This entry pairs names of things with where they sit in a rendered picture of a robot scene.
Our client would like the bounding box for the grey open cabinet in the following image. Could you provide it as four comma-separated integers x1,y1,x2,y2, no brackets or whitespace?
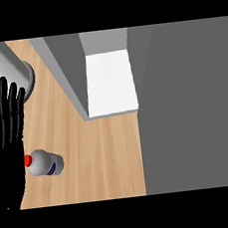
27,27,141,127

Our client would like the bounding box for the dark grey cabinet door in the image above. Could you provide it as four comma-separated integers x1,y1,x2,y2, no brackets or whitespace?
124,16,228,197

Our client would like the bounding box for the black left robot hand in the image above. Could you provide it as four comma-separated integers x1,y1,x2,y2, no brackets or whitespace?
0,74,40,213

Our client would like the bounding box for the white bottle with red cap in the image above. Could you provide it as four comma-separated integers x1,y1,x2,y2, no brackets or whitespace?
22,146,66,180

